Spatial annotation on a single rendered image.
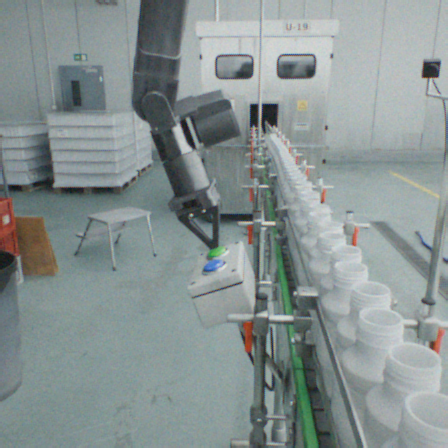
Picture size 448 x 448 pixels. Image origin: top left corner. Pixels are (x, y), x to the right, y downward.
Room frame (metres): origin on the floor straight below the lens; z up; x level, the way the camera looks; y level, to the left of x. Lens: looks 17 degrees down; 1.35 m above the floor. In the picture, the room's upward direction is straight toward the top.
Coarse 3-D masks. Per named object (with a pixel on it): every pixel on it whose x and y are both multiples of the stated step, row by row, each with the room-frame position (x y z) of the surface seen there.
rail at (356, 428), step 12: (276, 180) 1.36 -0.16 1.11; (276, 204) 1.31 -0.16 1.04; (288, 216) 0.89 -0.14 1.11; (288, 252) 0.85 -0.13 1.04; (300, 252) 0.66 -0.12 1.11; (324, 324) 0.42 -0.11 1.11; (324, 336) 0.41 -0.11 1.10; (312, 348) 0.48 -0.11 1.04; (336, 360) 0.35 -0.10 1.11; (336, 372) 0.34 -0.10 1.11; (324, 384) 0.41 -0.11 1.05; (324, 396) 0.39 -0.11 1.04; (348, 396) 0.30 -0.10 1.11; (324, 408) 0.38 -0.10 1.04; (348, 408) 0.29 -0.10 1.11; (336, 432) 0.34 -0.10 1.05; (360, 432) 0.26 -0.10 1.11; (336, 444) 0.32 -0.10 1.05; (360, 444) 0.25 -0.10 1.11
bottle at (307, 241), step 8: (312, 216) 0.69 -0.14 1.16; (320, 216) 0.71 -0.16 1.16; (328, 216) 0.69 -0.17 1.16; (312, 224) 0.69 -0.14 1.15; (312, 232) 0.69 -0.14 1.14; (304, 240) 0.69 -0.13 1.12; (312, 240) 0.68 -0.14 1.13; (304, 248) 0.68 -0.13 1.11; (304, 256) 0.68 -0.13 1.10; (304, 280) 0.68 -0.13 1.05
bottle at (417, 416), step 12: (408, 396) 0.24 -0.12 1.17; (420, 396) 0.24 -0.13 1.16; (432, 396) 0.24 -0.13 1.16; (444, 396) 0.24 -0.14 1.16; (408, 408) 0.22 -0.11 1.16; (420, 408) 0.24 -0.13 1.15; (432, 408) 0.24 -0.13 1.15; (444, 408) 0.23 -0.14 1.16; (408, 420) 0.22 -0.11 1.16; (420, 420) 0.21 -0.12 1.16; (432, 420) 0.24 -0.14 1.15; (444, 420) 0.23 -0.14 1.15; (408, 432) 0.22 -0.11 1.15; (420, 432) 0.21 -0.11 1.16; (432, 432) 0.21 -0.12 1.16; (444, 432) 0.21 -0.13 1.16; (384, 444) 0.24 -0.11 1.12; (396, 444) 0.23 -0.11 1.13; (408, 444) 0.22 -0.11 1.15; (420, 444) 0.21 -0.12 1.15; (432, 444) 0.21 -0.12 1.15; (444, 444) 0.21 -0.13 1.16
